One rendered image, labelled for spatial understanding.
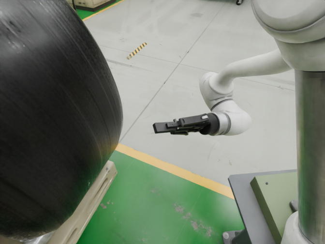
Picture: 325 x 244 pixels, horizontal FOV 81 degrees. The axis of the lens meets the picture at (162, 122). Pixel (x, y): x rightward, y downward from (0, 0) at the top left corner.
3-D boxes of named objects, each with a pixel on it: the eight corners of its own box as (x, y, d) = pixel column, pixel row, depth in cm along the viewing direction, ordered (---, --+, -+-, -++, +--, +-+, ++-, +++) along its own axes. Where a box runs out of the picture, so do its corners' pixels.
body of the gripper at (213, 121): (222, 128, 65) (203, 129, 60) (206, 138, 71) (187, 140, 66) (214, 109, 68) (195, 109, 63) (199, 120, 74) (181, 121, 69)
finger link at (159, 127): (174, 130, 60) (176, 129, 59) (155, 132, 56) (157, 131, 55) (171, 122, 61) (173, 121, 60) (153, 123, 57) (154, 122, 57)
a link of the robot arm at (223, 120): (217, 138, 75) (206, 140, 71) (208, 118, 78) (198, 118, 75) (234, 129, 68) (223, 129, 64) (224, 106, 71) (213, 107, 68)
